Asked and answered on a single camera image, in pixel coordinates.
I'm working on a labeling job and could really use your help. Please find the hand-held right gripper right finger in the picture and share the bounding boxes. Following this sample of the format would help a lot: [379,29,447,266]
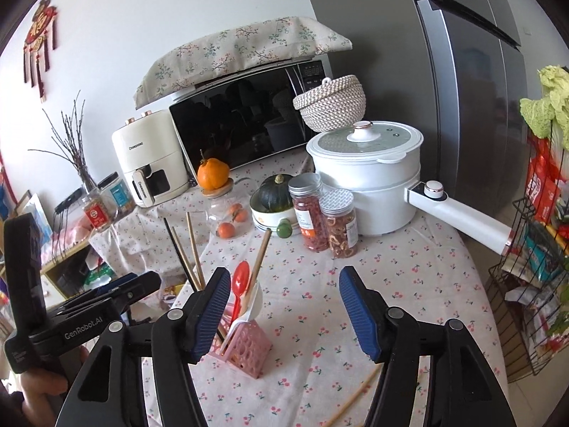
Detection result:
[339,266,519,427]

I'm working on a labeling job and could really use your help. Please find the wooden shelf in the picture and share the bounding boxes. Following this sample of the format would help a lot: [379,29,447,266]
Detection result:
[40,240,95,304]

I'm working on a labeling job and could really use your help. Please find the cherry print cabinet cloth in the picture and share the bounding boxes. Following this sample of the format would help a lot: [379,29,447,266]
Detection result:
[89,196,215,295]

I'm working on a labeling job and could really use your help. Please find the pink perforated utensil basket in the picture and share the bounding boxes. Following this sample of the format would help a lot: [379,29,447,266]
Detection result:
[209,302,273,379]

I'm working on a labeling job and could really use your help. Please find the red plastic spoon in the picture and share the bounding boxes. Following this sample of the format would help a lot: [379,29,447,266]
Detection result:
[229,261,251,322]

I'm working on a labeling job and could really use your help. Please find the blue label glass jar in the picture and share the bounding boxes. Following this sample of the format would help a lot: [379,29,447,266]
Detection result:
[98,171,134,218]

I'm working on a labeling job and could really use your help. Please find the black chopstick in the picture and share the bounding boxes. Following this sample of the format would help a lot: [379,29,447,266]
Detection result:
[163,218,202,292]

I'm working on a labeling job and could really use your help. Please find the bare twig branches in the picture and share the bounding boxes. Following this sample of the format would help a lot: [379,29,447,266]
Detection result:
[27,90,99,193]

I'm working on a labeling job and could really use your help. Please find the thin wooden chopstick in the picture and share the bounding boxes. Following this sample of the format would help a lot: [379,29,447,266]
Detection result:
[186,212,208,289]
[328,362,384,427]
[171,226,204,292]

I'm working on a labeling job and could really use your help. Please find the cherry print tablecloth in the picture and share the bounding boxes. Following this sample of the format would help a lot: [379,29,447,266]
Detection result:
[147,142,507,427]

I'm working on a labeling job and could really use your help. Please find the black power strip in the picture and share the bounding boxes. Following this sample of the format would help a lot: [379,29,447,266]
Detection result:
[54,189,85,215]

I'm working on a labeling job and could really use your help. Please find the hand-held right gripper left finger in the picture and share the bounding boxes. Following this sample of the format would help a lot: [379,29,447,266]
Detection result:
[55,267,232,427]

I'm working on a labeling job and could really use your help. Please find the dark green squash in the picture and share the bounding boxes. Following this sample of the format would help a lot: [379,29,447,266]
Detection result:
[258,174,295,213]

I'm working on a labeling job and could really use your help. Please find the white bowl with green knob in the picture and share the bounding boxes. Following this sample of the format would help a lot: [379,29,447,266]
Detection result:
[250,191,299,238]

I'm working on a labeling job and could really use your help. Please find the woven lidded basket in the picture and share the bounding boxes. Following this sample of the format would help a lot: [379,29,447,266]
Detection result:
[292,75,366,133]

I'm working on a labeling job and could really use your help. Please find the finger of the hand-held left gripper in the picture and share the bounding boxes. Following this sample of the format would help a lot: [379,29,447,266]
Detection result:
[53,270,163,317]
[80,273,139,302]

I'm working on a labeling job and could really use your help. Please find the red knot wall ornament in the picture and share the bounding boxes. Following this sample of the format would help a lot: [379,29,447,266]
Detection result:
[22,0,59,101]

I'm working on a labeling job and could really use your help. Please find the grey refrigerator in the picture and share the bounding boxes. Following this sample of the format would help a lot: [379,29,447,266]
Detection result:
[296,0,534,216]

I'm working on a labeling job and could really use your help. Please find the floral cover cloth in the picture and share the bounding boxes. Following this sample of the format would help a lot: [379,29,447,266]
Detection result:
[133,15,354,110]

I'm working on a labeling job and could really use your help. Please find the napa cabbage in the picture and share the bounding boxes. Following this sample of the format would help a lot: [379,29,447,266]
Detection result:
[520,66,569,153]

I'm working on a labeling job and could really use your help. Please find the white electric cooking pot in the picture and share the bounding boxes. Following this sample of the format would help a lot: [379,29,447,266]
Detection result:
[306,120,513,256]

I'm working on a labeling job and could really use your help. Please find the thick light wooden chopstick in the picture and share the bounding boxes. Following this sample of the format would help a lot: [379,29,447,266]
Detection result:
[246,229,273,295]

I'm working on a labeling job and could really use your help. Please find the framed picture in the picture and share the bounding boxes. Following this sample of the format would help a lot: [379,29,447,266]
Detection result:
[13,190,46,228]

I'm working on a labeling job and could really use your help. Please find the jar of red dried fruit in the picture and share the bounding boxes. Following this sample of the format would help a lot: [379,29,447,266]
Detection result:
[288,173,330,252]

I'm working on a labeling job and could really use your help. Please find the person's left hand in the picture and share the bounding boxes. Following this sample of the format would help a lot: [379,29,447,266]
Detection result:
[20,344,92,410]

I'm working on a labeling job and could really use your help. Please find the cream air fryer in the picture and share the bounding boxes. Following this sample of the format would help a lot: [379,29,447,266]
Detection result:
[111,109,190,209]

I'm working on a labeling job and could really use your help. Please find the large orange with stem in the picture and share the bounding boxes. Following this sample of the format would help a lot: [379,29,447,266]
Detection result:
[197,150,231,190]

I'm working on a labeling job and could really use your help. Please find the jar of dried fruit slices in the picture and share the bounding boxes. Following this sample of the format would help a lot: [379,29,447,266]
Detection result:
[319,189,358,259]

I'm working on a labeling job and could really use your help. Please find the black wire rack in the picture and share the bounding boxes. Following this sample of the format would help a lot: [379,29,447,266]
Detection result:
[488,198,569,384]

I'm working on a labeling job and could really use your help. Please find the white plastic spoon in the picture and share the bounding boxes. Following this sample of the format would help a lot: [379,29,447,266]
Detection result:
[230,279,264,326]

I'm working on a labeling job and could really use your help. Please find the red snack bag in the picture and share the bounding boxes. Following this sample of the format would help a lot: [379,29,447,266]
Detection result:
[525,138,562,226]

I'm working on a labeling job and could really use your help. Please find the glass jar with wooden lid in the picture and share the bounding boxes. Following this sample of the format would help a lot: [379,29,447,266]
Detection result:
[202,178,250,240]

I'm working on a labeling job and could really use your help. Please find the pink plastic bag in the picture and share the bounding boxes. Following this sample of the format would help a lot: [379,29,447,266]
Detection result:
[53,225,90,259]

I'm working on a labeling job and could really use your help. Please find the black microwave oven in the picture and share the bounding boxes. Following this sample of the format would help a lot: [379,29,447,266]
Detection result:
[168,56,334,188]

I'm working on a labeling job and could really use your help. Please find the red label glass jar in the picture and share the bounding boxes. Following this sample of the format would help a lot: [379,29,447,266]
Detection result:
[81,187,112,232]

